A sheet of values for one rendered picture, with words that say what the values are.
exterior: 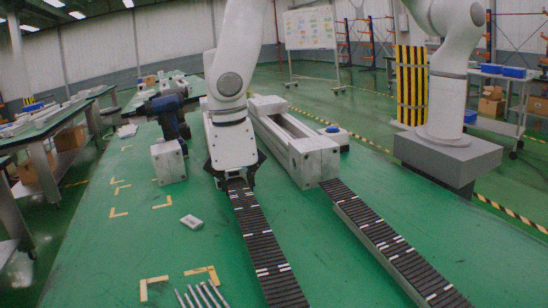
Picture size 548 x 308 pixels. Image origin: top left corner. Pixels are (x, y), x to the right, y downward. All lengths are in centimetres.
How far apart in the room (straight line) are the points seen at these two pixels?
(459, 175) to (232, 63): 57
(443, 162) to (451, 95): 19
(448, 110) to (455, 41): 19
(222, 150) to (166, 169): 24
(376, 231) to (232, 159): 34
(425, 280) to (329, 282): 15
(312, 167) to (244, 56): 31
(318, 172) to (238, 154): 19
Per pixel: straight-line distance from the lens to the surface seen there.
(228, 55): 53
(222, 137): 64
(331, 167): 73
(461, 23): 80
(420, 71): 390
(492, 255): 58
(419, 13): 88
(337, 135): 91
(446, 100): 84
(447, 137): 86
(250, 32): 56
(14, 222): 230
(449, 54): 83
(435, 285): 44
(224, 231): 61
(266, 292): 41
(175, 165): 84
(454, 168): 76
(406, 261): 46
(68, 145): 445
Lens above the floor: 112
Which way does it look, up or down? 21 degrees down
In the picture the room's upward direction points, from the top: 5 degrees counter-clockwise
